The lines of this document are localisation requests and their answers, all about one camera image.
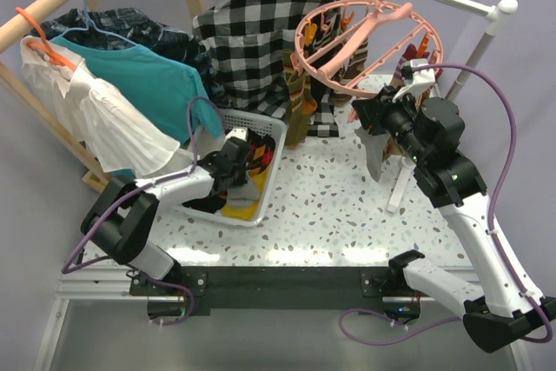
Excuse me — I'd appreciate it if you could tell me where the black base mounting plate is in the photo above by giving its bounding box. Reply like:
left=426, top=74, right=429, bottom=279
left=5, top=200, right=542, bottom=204
left=129, top=265, right=421, bottom=319

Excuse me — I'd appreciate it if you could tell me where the pink round clip hanger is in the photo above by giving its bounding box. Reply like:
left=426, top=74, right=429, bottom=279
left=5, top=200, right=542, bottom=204
left=290, top=0, right=444, bottom=98

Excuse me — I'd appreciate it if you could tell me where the grey yellow sock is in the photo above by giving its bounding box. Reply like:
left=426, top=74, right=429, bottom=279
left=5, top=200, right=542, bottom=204
left=354, top=127, right=390, bottom=182

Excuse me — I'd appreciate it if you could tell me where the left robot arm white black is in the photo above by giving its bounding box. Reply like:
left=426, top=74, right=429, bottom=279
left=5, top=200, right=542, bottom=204
left=81, top=137, right=252, bottom=295

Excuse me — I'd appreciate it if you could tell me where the black white checked shirt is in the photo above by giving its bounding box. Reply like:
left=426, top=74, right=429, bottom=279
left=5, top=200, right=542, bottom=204
left=192, top=0, right=334, bottom=119

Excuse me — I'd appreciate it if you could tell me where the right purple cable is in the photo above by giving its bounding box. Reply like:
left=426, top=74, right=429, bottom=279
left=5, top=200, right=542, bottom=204
left=338, top=63, right=556, bottom=342

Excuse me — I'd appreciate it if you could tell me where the white laundry basket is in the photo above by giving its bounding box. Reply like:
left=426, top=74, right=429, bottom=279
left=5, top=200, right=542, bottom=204
left=175, top=109, right=287, bottom=228

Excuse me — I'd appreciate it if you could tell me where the metal clothes rail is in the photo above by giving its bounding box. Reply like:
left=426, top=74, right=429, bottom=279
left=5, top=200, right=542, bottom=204
left=294, top=0, right=518, bottom=99

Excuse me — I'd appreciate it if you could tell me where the white rack foot bracket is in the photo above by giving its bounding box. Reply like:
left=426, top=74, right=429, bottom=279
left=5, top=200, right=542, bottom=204
left=387, top=157, right=415, bottom=213

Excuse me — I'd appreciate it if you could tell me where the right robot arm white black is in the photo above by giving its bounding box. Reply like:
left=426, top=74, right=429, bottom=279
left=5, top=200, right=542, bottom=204
left=352, top=86, right=555, bottom=353

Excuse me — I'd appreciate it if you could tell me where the purple cable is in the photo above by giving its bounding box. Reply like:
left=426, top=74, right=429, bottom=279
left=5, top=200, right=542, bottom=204
left=338, top=63, right=556, bottom=342
left=60, top=96, right=225, bottom=327

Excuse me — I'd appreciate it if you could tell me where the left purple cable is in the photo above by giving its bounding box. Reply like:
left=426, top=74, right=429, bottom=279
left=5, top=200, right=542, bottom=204
left=60, top=96, right=225, bottom=327

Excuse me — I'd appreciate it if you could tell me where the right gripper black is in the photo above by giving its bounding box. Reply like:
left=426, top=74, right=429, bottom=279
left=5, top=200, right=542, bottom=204
left=353, top=83, right=427, bottom=163

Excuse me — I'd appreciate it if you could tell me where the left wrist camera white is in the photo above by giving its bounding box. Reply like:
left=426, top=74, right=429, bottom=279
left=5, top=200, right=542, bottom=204
left=225, top=127, right=248, bottom=142

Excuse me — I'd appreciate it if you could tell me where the light blue hanger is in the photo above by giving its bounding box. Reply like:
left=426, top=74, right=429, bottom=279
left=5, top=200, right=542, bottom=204
left=62, top=0, right=137, bottom=46

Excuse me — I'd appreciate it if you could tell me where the orange clothes hanger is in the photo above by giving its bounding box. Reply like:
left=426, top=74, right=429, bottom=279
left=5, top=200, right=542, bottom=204
left=16, top=7, right=77, bottom=71

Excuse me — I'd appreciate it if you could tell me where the black red yellow argyle sock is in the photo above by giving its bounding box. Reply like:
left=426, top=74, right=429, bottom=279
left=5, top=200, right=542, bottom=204
left=182, top=134, right=277, bottom=214

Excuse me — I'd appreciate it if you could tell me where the teal cloth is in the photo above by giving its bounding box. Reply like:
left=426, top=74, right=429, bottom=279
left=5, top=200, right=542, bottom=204
left=50, top=36, right=222, bottom=146

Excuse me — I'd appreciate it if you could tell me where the olive striped hanging sock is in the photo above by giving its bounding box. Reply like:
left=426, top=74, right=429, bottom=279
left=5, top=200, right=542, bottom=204
left=282, top=50, right=317, bottom=148

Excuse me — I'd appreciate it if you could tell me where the dark patterned garment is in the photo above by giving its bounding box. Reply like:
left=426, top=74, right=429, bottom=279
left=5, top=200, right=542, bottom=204
left=40, top=8, right=215, bottom=83

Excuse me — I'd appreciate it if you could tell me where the white ruffled blouse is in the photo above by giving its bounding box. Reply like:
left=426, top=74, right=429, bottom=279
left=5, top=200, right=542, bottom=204
left=20, top=36, right=193, bottom=178

